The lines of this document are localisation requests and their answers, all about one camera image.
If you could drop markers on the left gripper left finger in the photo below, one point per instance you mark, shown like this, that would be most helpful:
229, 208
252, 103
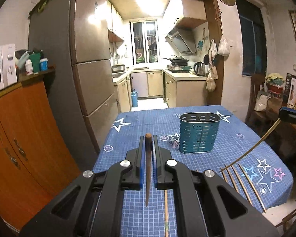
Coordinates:
135, 177

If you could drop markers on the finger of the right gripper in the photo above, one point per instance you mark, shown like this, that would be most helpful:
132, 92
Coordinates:
287, 114

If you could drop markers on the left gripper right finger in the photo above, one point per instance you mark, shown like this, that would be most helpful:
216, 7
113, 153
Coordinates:
161, 177

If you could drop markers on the dark wooden chopstick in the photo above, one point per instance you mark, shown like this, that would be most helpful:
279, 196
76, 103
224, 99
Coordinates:
148, 153

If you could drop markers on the kitchen window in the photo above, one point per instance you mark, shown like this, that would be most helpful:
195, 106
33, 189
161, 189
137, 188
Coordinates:
145, 42

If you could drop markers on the black product box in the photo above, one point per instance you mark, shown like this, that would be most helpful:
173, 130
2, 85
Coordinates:
289, 94

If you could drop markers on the dark wooden sideboard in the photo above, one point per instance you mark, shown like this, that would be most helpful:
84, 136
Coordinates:
283, 139

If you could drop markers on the dark wooden chair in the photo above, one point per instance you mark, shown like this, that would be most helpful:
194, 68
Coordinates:
256, 96

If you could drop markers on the teal perforated utensil holder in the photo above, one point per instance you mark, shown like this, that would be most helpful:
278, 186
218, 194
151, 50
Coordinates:
198, 131

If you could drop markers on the blue grid star tablecloth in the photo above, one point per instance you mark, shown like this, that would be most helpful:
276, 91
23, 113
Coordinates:
271, 178

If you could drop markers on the blue water jug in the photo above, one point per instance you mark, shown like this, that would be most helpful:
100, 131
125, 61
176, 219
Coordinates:
134, 98

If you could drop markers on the white plastic bag hanging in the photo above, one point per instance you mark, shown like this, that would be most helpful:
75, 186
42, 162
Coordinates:
224, 47

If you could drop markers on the electric kettle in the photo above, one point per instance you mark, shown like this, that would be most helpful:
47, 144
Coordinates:
199, 69

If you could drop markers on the orange wooden cabinet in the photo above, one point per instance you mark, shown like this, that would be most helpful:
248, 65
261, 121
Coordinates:
35, 163

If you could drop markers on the black frying pan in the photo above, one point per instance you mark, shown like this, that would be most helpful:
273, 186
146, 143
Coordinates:
177, 60

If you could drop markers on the range hood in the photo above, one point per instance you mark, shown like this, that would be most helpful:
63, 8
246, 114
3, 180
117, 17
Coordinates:
182, 40

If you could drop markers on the silver refrigerator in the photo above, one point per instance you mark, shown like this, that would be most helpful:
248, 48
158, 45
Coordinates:
73, 36

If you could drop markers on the white microwave oven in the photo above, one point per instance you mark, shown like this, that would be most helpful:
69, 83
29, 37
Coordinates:
8, 75

